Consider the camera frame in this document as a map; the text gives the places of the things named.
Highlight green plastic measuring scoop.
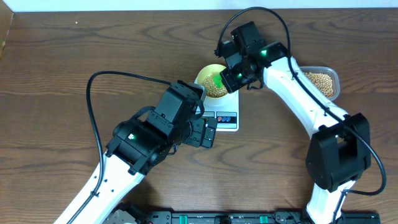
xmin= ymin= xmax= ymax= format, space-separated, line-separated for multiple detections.
xmin=212 ymin=73 xmax=224 ymax=88

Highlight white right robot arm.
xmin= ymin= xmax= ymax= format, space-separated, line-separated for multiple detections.
xmin=215 ymin=22 xmax=371 ymax=223

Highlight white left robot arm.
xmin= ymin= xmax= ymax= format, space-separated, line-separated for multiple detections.
xmin=56 ymin=81 xmax=217 ymax=223

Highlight yellow plastic bowl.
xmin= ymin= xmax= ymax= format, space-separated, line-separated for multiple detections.
xmin=197 ymin=64 xmax=228 ymax=98

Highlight soybeans in yellow bowl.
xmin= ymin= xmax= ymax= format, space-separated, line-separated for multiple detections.
xmin=201 ymin=75 xmax=228 ymax=98

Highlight white digital kitchen scale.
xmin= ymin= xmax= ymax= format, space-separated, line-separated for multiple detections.
xmin=203 ymin=91 xmax=239 ymax=132

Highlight clear container of soybeans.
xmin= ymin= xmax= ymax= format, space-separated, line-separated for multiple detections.
xmin=300 ymin=66 xmax=340 ymax=101

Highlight cardboard side panel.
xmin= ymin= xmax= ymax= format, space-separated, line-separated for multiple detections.
xmin=0 ymin=0 xmax=14 ymax=55

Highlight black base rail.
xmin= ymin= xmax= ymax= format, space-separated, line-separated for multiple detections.
xmin=102 ymin=202 xmax=380 ymax=224

